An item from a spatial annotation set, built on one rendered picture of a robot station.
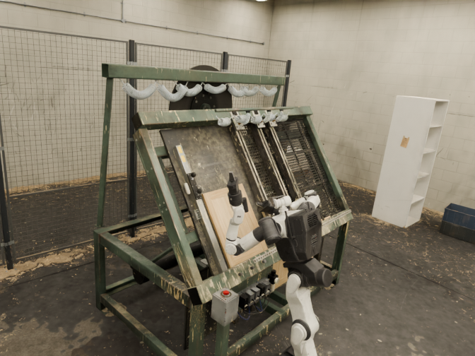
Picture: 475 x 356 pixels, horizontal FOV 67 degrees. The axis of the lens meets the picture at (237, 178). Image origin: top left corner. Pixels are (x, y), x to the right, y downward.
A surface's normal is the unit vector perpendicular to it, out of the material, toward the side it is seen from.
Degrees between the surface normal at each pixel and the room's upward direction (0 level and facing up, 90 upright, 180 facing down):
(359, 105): 90
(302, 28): 90
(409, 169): 90
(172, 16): 90
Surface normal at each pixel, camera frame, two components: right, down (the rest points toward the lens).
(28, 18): 0.68, 0.27
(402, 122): -0.73, 0.14
